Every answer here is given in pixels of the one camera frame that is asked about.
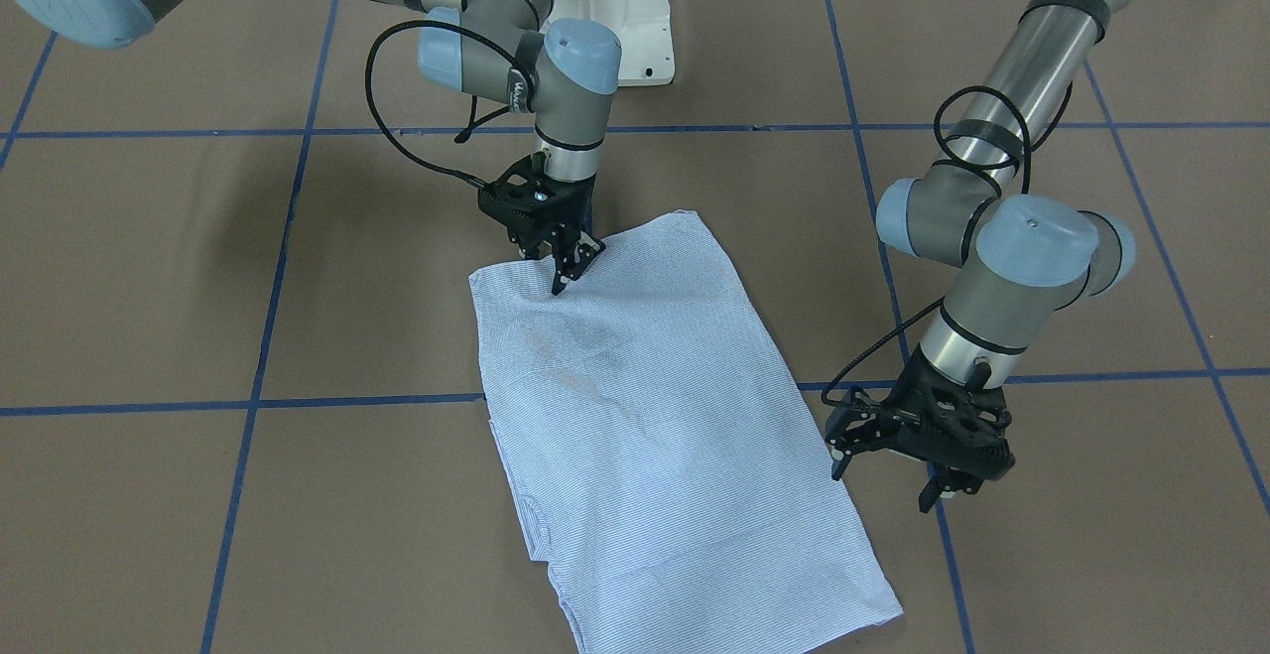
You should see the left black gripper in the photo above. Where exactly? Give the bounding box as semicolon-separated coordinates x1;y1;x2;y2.
826;352;1016;514

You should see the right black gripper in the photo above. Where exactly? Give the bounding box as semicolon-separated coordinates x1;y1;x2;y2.
503;175;606;296

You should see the light blue striped shirt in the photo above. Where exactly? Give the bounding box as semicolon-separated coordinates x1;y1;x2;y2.
470;211;903;653

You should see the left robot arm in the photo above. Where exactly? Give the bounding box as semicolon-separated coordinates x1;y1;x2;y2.
820;0;1137;512

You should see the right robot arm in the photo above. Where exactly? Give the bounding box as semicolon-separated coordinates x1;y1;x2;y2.
14;0;624;295

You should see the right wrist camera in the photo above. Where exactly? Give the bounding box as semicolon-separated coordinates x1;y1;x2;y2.
478;155;558;230

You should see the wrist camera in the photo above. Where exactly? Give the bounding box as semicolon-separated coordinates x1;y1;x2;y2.
888;378;1016;479
478;155;558;230

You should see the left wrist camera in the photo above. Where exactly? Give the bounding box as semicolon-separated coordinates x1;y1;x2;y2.
888;378;1016;479

